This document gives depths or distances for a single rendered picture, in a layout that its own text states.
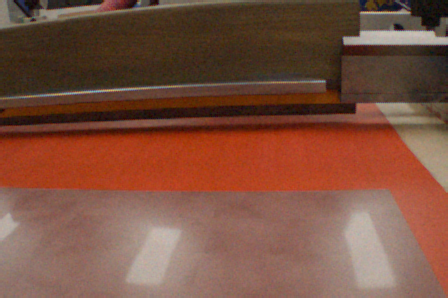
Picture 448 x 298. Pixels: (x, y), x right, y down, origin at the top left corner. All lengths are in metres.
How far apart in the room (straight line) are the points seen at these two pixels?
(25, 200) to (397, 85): 0.28
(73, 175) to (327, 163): 0.17
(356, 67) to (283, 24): 0.07
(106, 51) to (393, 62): 0.23
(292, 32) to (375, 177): 0.14
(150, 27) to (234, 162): 0.14
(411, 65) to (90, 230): 0.26
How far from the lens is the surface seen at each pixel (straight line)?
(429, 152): 0.29
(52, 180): 0.28
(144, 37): 0.34
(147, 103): 0.36
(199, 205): 0.21
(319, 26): 0.32
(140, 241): 0.19
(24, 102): 0.38
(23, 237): 0.22
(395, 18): 0.56
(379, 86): 0.32
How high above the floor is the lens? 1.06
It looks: 20 degrees down
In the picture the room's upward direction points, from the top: 4 degrees counter-clockwise
